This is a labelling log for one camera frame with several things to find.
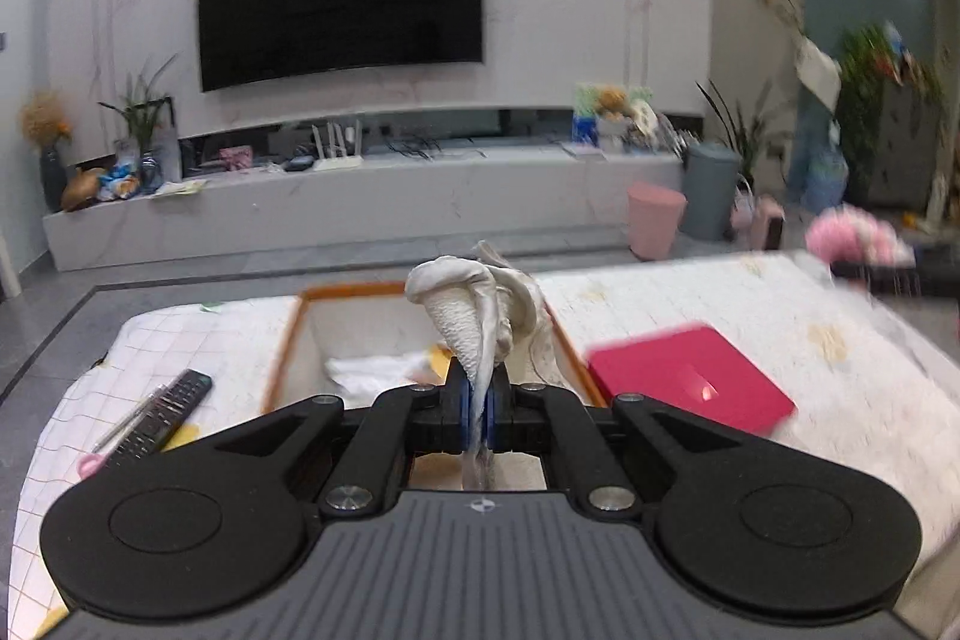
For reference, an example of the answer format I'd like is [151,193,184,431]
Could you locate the grass plant in glass vase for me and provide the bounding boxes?
[97,55,181,195]

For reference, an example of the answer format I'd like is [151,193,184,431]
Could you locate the white hand fan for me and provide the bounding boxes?
[634,98,661,150]

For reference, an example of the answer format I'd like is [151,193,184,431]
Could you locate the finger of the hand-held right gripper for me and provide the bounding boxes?
[829,261,922,296]

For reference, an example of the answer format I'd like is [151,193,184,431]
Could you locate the tangle of black cables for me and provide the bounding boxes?
[382,134,451,161]

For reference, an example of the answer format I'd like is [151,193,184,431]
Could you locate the white lace tablecloth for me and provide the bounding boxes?
[536,251,960,611]

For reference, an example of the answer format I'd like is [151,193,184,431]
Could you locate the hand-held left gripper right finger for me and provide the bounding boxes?
[484,370,758,519]

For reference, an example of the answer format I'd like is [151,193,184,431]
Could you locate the grey drawer cabinet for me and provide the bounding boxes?
[862,81,950,206]

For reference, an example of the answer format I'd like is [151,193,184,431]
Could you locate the blue water bottle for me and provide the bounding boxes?
[806,152,848,214]

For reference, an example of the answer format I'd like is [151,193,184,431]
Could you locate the grey trash can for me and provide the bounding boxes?
[679,141,743,238]

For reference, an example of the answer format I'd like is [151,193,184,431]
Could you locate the ivy plant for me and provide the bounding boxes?
[836,25,893,199]

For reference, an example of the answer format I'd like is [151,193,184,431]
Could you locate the blue snack bags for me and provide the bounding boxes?
[101,164,143,200]

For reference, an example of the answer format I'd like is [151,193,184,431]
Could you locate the long-leaf potted plant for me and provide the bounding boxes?
[694,77,792,191]

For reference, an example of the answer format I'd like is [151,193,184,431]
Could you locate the white ribbed cloth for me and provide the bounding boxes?
[405,240,560,491]

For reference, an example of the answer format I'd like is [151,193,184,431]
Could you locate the green display board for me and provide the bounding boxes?
[574,81,657,146]

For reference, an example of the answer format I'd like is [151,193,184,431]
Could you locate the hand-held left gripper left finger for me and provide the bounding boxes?
[202,361,475,519]

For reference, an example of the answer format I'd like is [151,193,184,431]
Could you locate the pink round stool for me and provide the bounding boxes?
[628,182,689,261]

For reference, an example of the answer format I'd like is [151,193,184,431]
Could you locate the white hanging cloth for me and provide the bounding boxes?
[795,34,842,109]

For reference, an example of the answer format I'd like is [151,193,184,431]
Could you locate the white router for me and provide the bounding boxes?
[311,119,365,170]

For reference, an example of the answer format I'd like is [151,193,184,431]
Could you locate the white marble television console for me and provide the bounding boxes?
[43,141,687,272]

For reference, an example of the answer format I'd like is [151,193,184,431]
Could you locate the dried flowers in dark vase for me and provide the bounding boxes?
[19,91,76,212]

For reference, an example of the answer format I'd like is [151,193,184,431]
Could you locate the orange cardboard box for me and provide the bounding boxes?
[262,281,608,491]

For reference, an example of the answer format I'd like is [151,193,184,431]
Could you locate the white tissue sheet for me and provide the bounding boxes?
[326,351,432,395]

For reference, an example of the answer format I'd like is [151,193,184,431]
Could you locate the golden round ornament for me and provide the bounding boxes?
[60,166,110,212]

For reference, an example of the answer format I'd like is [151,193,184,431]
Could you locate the small pink heater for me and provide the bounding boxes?
[750,195,787,251]

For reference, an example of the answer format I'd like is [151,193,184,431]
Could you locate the white grid-patterned cloth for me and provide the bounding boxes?
[19,295,301,640]

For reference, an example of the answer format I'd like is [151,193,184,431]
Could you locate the red dispenser box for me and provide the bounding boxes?
[586,323,797,437]

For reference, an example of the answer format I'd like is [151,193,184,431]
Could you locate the black remote control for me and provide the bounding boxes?
[101,368,215,472]

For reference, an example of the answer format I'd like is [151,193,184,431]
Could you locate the pink and white knitted item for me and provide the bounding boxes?
[804,209,916,266]

